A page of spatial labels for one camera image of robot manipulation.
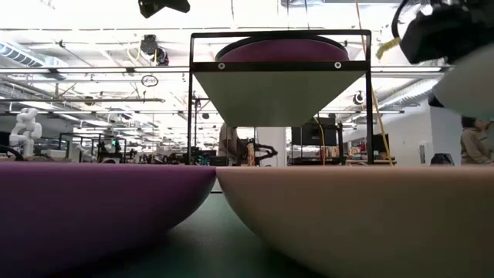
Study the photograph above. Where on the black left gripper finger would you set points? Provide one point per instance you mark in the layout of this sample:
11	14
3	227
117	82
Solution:
175	4

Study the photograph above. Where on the dark grey plastic plate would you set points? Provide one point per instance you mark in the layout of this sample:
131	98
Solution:
227	48

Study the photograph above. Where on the cream plastic plate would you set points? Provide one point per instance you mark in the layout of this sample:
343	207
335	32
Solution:
366	220

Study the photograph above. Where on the black background robot arm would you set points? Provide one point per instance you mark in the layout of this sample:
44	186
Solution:
266	152

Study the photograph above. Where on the black ceiling device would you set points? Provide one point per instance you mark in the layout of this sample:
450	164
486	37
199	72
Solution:
163	57

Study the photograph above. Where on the black backpack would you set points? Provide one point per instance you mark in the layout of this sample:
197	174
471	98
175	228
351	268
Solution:
442	159

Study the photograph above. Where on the person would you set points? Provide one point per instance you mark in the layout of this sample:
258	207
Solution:
229	144
476	143

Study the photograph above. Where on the black desk monitor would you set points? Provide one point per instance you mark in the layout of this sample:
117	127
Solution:
378	141

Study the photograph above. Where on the small black ceiling reel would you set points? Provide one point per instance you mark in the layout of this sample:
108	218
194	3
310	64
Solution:
359	98

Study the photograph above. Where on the long ceiling pipe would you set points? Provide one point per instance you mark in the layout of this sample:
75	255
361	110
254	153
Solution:
77	100

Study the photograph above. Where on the black equipment rack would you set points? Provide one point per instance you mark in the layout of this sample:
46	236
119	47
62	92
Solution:
308	135

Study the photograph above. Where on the white column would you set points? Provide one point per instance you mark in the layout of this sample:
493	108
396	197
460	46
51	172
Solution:
276	141

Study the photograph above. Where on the white robot figure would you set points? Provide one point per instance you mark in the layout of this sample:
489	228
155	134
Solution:
25	129

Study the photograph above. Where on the large silver ceiling duct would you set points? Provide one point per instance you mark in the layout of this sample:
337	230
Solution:
409	94

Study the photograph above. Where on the white wall box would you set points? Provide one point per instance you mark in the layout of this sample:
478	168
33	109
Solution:
423	153

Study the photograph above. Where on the long ceiling light rail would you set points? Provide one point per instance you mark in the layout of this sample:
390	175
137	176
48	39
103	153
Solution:
96	70

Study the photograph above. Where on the black metal frame shelf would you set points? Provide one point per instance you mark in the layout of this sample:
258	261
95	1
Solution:
276	96

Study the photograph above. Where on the silver ventilation duct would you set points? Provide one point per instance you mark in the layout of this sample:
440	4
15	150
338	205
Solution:
19	56

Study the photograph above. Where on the black frame workcell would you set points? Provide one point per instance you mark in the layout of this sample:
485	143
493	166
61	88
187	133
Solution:
110	156

